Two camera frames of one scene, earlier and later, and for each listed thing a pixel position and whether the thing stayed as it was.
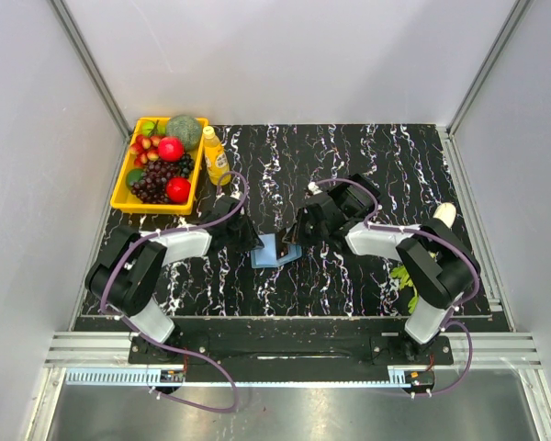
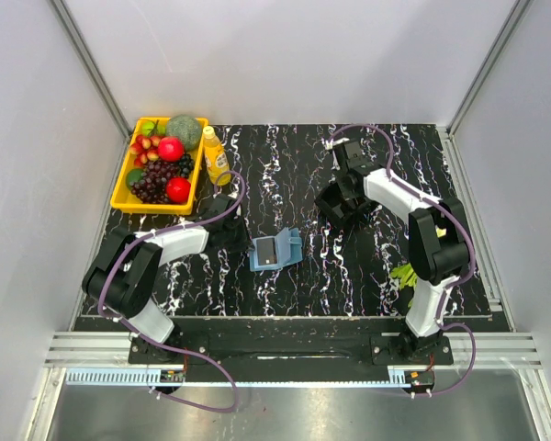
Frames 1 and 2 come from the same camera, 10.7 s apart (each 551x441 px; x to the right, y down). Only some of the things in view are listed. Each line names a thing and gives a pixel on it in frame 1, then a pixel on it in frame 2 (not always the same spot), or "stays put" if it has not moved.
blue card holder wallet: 266,256 stays put
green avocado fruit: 134,175 stays put
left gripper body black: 241,238 stays put
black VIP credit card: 284,239 to 266,251
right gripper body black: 308,229 to 347,195
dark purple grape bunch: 151,187 stays put
